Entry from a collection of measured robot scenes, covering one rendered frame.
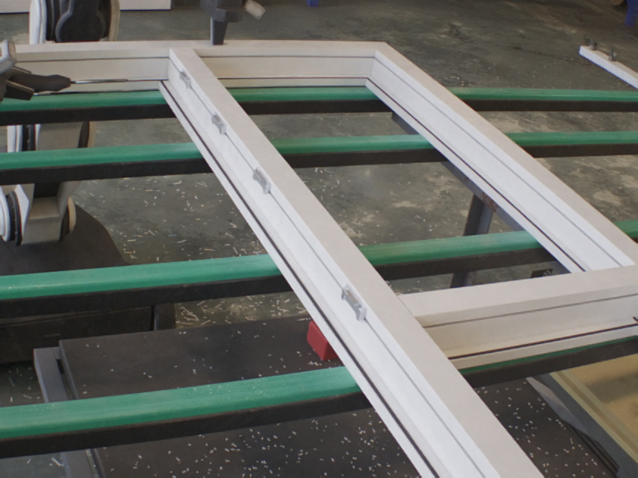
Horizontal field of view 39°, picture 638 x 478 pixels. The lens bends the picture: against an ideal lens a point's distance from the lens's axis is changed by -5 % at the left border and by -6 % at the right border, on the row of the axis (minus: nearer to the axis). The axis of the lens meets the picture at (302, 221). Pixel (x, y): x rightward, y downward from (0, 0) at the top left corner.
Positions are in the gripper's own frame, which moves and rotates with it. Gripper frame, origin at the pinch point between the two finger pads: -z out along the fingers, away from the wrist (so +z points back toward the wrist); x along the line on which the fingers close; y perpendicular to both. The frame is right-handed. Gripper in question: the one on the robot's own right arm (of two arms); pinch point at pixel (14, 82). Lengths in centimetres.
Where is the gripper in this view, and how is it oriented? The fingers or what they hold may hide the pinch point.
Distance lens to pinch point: 154.7
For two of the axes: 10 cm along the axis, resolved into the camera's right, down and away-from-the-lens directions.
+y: -5.8, 5.9, 5.6
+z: -7.6, -1.5, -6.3
